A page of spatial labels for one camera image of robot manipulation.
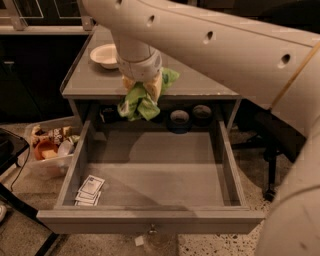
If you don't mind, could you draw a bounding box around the black tape dispenser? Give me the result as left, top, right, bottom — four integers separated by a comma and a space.
99, 105, 120, 123

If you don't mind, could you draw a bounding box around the white paper bowl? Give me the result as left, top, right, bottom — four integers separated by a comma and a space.
90, 44, 118, 70

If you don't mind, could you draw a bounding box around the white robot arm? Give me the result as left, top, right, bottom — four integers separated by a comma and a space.
82, 0, 320, 256

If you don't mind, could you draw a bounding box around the white shoe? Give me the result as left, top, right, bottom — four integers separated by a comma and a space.
0, 205, 7, 223

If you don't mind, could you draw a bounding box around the grey cabinet with counter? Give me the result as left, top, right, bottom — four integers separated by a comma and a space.
61, 25, 242, 130

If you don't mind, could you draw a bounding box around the white sachet packets stack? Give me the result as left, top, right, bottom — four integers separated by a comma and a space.
75, 175, 105, 206

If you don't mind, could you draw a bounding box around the black tape roll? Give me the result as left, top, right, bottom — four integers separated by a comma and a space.
192, 105, 213, 127

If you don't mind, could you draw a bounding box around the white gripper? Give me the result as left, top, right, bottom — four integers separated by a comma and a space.
116, 50, 162, 102

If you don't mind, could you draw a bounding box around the open grey top drawer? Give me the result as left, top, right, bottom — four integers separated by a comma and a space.
38, 121, 264, 234

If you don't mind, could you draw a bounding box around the clear plastic snack bin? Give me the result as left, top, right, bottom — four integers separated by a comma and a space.
24, 116, 82, 179

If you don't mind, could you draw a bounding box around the green rice chip bag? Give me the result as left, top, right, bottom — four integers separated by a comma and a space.
117, 68, 180, 121

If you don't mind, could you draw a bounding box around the black office chair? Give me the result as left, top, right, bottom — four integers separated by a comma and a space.
232, 100, 306, 202

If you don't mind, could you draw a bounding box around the orange bowl in bin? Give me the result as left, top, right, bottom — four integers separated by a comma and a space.
34, 140, 58, 160

